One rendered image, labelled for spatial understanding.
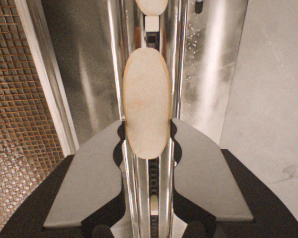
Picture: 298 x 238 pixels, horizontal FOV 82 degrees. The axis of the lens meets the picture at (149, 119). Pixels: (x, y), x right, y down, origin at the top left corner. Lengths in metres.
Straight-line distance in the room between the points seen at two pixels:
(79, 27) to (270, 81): 0.26
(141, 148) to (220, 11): 0.15
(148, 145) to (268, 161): 0.27
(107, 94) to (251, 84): 0.20
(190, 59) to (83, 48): 0.13
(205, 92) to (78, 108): 0.18
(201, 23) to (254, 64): 0.11
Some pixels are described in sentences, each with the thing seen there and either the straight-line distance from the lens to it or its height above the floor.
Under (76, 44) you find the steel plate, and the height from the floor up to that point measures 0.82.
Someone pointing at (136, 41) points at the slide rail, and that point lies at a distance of 0.20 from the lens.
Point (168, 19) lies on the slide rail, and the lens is 0.20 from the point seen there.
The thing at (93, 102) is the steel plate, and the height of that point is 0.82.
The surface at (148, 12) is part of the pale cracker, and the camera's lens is 0.20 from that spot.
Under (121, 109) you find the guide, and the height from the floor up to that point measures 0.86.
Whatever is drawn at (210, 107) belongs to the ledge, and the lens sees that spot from 0.22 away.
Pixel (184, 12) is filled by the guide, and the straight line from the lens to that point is 0.19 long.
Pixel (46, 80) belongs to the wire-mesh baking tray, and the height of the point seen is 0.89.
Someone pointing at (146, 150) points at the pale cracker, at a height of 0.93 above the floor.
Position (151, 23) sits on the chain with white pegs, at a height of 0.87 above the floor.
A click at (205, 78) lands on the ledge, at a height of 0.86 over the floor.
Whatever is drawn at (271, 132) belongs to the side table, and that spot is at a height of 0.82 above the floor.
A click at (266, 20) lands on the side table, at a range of 0.27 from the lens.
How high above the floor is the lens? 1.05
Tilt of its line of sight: 62 degrees down
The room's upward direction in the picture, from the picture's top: 180 degrees clockwise
